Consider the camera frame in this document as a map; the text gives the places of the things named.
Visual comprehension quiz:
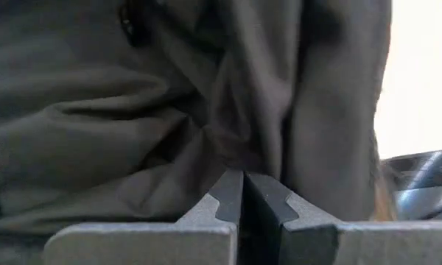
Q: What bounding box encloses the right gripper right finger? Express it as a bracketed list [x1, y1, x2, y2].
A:
[245, 172, 442, 265]

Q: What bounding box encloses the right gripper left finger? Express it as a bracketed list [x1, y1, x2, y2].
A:
[43, 169, 244, 265]

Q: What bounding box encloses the black fabric garment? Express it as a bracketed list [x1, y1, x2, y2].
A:
[0, 0, 395, 265]

